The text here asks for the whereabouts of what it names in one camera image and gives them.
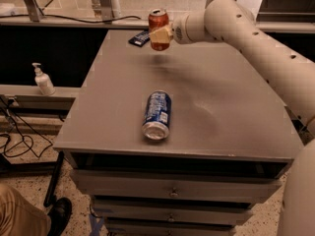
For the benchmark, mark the white pump bottle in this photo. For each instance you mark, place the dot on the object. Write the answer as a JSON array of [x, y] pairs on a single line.
[[43, 80]]

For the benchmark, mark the tan trouser leg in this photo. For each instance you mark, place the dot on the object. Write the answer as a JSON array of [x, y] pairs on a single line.
[[20, 218]]

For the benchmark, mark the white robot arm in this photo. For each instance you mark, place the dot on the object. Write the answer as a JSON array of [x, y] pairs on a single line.
[[291, 76]]

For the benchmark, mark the blue tape on floor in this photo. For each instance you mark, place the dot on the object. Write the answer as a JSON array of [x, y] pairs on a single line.
[[96, 224]]

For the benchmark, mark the black shoe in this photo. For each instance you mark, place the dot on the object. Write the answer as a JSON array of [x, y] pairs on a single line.
[[60, 215]]

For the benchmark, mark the black metal stand leg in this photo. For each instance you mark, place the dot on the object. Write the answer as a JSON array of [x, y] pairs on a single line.
[[50, 197]]

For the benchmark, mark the grey drawer cabinet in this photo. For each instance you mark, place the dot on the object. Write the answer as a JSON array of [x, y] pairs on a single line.
[[230, 139]]

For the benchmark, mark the blue pepsi can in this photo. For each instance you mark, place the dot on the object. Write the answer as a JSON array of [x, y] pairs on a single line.
[[157, 116]]

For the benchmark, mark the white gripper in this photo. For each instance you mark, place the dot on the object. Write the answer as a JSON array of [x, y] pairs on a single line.
[[179, 30]]

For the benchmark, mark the red coke can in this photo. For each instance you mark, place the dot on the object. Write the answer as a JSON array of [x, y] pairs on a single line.
[[158, 18]]

